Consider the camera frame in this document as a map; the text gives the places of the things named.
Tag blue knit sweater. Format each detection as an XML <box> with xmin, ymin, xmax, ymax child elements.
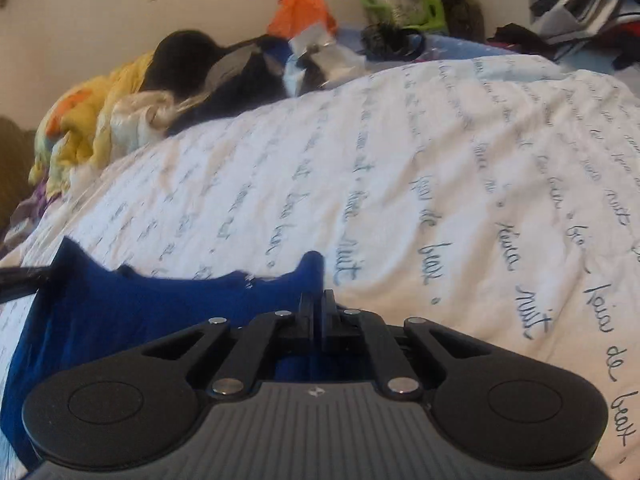
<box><xmin>0</xmin><ymin>236</ymin><xmax>328</xmax><ymax>468</ymax></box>

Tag purple cloth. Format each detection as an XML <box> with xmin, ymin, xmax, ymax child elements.
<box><xmin>5</xmin><ymin>185</ymin><xmax>66</xmax><ymax>246</ymax></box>

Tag dark plush toy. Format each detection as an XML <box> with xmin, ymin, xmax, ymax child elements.
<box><xmin>432</xmin><ymin>0</ymin><xmax>486</xmax><ymax>41</ymax></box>

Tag pile of mixed clothes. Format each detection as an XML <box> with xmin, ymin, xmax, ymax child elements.
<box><xmin>487</xmin><ymin>0</ymin><xmax>640</xmax><ymax>68</ymax></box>

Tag dark navy garment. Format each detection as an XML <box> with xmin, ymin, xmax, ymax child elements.
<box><xmin>167</xmin><ymin>35</ymin><xmax>296</xmax><ymax>133</ymax></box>

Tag white plastic bags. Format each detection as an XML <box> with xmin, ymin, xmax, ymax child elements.
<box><xmin>285</xmin><ymin>22</ymin><xmax>371</xmax><ymax>96</ymax></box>

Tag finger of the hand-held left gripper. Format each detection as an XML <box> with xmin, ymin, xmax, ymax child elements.
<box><xmin>0</xmin><ymin>266</ymin><xmax>53</xmax><ymax>305</ymax></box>

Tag dark brown cushion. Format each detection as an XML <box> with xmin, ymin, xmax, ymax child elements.
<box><xmin>0</xmin><ymin>117</ymin><xmax>38</xmax><ymax>233</ymax></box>

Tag light blue bed sheet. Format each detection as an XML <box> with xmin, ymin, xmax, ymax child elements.
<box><xmin>335</xmin><ymin>25</ymin><xmax>531</xmax><ymax>68</ymax></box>

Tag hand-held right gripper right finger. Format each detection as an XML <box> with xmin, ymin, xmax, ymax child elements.
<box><xmin>320</xmin><ymin>288</ymin><xmax>493</xmax><ymax>402</ymax></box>

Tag orange plastic bag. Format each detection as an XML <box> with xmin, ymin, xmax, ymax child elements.
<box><xmin>267</xmin><ymin>0</ymin><xmax>338</xmax><ymax>41</ymax></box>

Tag white script-printed bed cover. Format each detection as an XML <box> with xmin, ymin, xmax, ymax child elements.
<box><xmin>0</xmin><ymin>52</ymin><xmax>640</xmax><ymax>480</ymax></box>

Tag grey cloth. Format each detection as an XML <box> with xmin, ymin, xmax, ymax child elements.
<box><xmin>202</xmin><ymin>42</ymin><xmax>261</xmax><ymax>96</ymax></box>

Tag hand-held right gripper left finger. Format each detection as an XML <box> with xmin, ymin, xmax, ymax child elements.
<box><xmin>142</xmin><ymin>291</ymin><xmax>317</xmax><ymax>401</ymax></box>

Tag yellow printed quilt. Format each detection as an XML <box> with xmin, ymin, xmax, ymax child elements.
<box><xmin>27</xmin><ymin>52</ymin><xmax>156</xmax><ymax>196</ymax></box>

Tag cream white cloth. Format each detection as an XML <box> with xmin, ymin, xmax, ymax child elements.
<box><xmin>110</xmin><ymin>91</ymin><xmax>181</xmax><ymax>153</ymax></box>

